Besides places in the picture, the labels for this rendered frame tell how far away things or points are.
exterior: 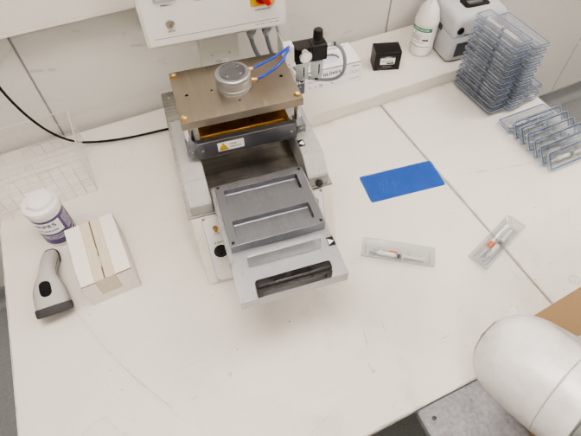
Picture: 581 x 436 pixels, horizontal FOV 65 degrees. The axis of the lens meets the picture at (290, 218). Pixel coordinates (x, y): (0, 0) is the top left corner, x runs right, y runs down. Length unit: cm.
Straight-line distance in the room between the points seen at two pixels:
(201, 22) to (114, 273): 60
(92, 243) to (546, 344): 97
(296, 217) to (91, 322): 56
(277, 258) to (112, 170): 71
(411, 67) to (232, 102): 83
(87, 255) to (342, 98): 90
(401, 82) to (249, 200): 82
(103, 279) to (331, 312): 54
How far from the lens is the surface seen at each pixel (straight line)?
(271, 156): 114
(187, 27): 112
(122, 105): 161
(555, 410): 61
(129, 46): 150
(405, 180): 136
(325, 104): 150
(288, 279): 85
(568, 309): 103
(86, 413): 112
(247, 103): 101
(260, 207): 96
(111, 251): 117
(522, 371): 61
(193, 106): 103
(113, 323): 118
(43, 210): 125
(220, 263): 112
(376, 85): 159
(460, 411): 109
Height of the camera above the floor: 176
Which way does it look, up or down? 54 degrees down
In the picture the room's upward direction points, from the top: 1 degrees counter-clockwise
